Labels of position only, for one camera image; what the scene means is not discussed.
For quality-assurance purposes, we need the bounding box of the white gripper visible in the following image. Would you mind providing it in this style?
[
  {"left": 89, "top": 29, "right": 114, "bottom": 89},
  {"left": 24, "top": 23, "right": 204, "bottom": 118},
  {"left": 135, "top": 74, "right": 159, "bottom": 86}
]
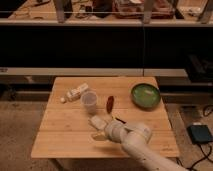
[{"left": 91, "top": 120, "right": 128, "bottom": 143}]

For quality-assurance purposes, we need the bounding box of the white sponge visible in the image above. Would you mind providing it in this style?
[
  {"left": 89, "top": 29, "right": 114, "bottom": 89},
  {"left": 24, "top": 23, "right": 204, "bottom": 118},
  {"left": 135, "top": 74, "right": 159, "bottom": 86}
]
[{"left": 89, "top": 116, "right": 107, "bottom": 130}]

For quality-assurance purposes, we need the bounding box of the black rectangular phone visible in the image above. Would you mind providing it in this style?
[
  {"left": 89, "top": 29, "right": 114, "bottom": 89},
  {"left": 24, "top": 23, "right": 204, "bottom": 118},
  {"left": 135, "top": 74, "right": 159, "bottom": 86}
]
[{"left": 115, "top": 117, "right": 126, "bottom": 124}]

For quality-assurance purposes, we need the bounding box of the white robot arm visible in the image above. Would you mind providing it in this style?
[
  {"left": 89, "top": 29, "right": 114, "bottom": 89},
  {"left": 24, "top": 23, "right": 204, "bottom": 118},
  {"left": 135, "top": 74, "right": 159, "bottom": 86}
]
[{"left": 90, "top": 120, "right": 187, "bottom": 171}]

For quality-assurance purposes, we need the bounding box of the green ceramic bowl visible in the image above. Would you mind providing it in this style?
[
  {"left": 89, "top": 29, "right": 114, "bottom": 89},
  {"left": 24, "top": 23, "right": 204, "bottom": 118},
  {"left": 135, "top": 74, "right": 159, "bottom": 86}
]
[{"left": 131, "top": 83, "right": 161, "bottom": 110}]

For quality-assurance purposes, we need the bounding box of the red brown chili pepper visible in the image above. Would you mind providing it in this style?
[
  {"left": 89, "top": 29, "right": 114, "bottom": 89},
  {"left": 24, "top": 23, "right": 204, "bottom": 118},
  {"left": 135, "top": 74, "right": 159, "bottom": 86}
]
[{"left": 106, "top": 96, "right": 114, "bottom": 114}]

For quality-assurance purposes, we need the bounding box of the wooden table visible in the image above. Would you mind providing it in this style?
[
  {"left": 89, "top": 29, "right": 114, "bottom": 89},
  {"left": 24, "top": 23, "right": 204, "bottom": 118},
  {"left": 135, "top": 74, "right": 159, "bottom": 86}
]
[{"left": 30, "top": 76, "right": 181, "bottom": 171}]

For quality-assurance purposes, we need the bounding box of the clear plastic cup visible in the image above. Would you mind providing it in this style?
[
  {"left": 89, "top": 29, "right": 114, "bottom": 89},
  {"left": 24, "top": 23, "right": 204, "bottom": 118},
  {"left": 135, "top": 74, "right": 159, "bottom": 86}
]
[{"left": 80, "top": 91, "right": 97, "bottom": 115}]

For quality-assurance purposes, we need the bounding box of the white plastic bottle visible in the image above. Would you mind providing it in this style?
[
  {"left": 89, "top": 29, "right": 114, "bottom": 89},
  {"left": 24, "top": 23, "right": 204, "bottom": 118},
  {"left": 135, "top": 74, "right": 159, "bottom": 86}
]
[{"left": 60, "top": 83, "right": 89, "bottom": 104}]

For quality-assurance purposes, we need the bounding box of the black foot pedal box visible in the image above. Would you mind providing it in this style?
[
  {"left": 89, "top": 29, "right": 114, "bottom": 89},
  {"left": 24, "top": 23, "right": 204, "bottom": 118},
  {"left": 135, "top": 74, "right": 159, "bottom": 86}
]
[{"left": 187, "top": 125, "right": 213, "bottom": 144}]

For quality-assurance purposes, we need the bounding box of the long metal shelf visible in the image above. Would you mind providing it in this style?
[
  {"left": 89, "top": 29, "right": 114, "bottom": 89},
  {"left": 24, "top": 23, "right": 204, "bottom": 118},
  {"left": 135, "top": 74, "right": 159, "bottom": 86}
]
[{"left": 0, "top": 0, "right": 213, "bottom": 76}]

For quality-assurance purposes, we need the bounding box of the black equipment on right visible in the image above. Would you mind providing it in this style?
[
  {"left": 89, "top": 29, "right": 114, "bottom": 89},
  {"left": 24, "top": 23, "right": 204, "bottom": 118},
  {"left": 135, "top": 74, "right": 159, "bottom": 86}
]
[{"left": 185, "top": 55, "right": 213, "bottom": 83}]

